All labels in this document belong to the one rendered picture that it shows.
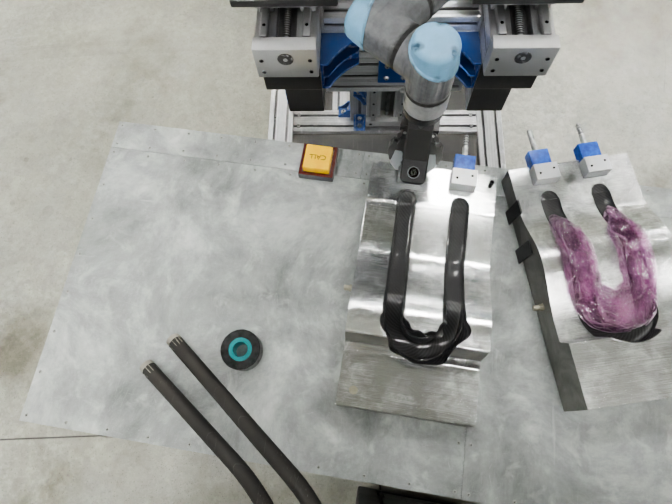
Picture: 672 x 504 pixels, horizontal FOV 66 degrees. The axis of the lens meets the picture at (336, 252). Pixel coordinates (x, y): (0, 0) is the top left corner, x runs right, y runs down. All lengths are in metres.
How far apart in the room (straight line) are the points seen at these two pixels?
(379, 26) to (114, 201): 0.74
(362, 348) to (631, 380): 0.48
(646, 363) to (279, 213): 0.77
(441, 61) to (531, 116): 1.57
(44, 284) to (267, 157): 1.27
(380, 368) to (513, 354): 0.28
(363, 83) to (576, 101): 1.22
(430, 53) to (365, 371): 0.57
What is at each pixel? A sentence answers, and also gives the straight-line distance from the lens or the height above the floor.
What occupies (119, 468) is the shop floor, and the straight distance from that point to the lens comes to 2.04.
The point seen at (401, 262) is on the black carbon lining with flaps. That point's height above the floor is 0.88.
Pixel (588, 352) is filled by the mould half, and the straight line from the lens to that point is 1.05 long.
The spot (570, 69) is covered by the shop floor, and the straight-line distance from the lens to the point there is 2.52.
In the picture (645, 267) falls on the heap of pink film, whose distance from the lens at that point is 1.14.
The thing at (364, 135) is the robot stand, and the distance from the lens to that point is 1.94.
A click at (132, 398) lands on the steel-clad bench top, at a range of 1.15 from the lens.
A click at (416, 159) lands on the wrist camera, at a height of 1.05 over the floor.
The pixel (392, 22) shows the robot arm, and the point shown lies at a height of 1.24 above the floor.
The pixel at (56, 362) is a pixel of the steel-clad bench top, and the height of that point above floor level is 0.80.
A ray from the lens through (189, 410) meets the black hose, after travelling 1.06.
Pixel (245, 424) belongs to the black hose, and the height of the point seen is 0.89.
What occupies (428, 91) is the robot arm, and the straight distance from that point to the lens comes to 0.83.
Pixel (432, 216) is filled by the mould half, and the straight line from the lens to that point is 1.07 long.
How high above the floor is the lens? 1.86
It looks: 71 degrees down
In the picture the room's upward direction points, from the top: 7 degrees counter-clockwise
